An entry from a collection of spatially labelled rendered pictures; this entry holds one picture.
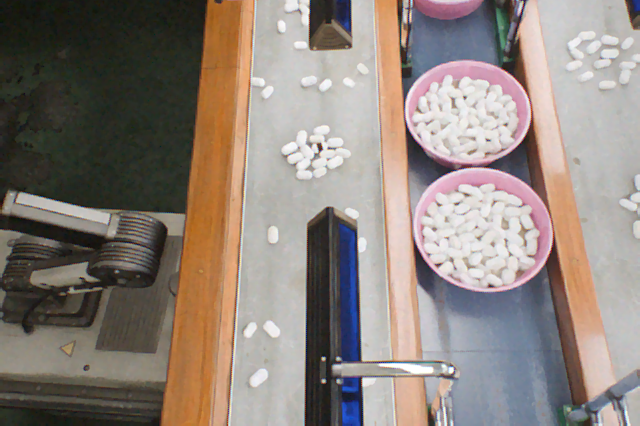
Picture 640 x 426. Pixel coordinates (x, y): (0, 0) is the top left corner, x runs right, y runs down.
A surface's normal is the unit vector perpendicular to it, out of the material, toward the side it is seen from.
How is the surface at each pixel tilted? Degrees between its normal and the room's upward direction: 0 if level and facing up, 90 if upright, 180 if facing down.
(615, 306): 0
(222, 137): 0
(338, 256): 58
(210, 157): 0
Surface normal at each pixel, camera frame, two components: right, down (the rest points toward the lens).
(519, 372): -0.08, -0.47
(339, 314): 0.80, -0.29
